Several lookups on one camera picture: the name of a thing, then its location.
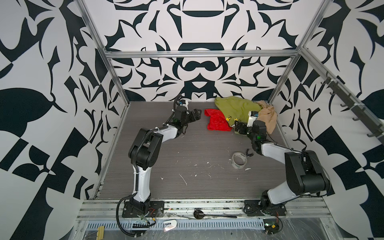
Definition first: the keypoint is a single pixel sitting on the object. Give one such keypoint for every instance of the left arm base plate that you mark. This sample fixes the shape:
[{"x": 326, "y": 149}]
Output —
[{"x": 133, "y": 208}]

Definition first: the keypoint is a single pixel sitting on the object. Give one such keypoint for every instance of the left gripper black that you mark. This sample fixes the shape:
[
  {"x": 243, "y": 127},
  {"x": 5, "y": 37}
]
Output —
[{"x": 198, "y": 116}]

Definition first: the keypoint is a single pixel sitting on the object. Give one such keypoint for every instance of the white slotted cable duct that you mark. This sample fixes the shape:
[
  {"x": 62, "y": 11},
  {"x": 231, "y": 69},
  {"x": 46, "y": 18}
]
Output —
[{"x": 184, "y": 224}]

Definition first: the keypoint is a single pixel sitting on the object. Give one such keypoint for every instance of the red cloth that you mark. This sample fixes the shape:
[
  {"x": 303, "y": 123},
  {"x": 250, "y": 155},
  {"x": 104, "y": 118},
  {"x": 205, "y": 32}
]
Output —
[{"x": 217, "y": 121}]

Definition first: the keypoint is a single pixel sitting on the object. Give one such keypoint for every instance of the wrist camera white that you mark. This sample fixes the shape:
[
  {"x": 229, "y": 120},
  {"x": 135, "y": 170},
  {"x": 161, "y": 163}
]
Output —
[
  {"x": 253, "y": 116},
  {"x": 183, "y": 103}
]

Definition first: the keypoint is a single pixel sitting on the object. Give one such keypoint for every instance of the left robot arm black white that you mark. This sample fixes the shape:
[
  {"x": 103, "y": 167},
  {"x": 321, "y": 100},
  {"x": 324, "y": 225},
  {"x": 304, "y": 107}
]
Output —
[{"x": 146, "y": 147}]

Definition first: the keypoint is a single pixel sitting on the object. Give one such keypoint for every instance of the black round knob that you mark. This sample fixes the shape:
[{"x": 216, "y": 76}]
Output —
[{"x": 198, "y": 214}]

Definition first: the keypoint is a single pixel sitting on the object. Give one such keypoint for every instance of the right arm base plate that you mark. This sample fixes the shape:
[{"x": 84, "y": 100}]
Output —
[{"x": 254, "y": 208}]

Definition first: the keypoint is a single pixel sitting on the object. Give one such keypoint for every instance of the beige cloth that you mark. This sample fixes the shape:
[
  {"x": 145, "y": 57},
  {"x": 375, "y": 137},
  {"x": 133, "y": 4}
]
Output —
[{"x": 268, "y": 115}]

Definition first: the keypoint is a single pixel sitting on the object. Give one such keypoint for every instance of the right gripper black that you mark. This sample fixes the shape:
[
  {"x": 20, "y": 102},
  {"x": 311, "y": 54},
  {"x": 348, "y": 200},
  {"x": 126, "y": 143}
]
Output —
[{"x": 238, "y": 127}]

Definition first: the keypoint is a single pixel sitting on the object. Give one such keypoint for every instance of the small black binder clip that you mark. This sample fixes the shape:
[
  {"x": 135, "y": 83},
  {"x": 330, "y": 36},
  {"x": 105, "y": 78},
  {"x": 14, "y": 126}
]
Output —
[{"x": 247, "y": 154}]

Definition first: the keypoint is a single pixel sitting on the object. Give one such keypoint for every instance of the green printed cloth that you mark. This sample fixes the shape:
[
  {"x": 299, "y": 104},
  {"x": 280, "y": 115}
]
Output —
[{"x": 236, "y": 109}]

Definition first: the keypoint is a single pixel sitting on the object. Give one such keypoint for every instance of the clear tape roll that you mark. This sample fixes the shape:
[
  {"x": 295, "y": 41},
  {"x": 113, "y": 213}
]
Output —
[{"x": 238, "y": 160}]

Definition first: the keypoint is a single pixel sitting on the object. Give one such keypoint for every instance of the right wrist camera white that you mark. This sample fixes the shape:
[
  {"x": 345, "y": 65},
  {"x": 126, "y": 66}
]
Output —
[{"x": 253, "y": 116}]

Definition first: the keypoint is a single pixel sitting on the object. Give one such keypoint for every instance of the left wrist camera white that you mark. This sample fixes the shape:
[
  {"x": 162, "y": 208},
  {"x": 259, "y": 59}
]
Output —
[{"x": 183, "y": 103}]

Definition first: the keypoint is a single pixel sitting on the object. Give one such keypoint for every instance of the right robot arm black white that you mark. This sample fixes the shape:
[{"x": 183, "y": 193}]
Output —
[{"x": 305, "y": 176}]

